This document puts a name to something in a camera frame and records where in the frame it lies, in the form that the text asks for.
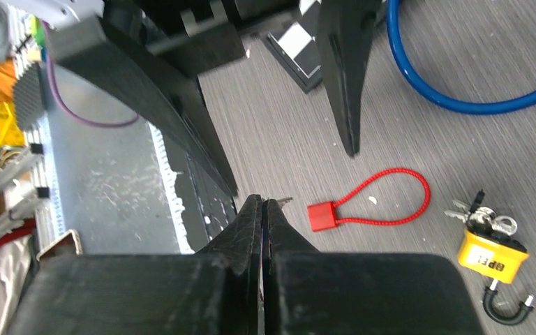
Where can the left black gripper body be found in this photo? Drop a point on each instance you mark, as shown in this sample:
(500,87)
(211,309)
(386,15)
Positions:
(198,36)

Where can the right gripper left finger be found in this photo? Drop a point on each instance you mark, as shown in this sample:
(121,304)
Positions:
(213,291)

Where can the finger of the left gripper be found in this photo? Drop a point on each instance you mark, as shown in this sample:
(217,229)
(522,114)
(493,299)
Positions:
(115,63)
(344,38)

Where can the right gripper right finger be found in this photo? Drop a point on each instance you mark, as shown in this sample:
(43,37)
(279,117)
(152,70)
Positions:
(312,292)

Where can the yellow black padlock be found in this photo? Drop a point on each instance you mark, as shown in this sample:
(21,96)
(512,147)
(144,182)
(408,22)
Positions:
(499,257)

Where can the silver key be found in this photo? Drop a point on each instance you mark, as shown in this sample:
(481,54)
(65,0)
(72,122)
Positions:
(476,216)

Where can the spare silver keys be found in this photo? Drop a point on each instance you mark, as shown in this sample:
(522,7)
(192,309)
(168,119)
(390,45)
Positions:
(283,201)

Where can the black white chessboard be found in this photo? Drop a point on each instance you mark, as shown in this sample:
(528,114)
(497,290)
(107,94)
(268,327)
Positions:
(296,50)

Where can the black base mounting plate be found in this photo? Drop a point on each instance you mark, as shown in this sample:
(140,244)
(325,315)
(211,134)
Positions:
(199,209)

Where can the blue ring hoop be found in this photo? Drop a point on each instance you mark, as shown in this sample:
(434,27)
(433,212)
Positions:
(425,90)

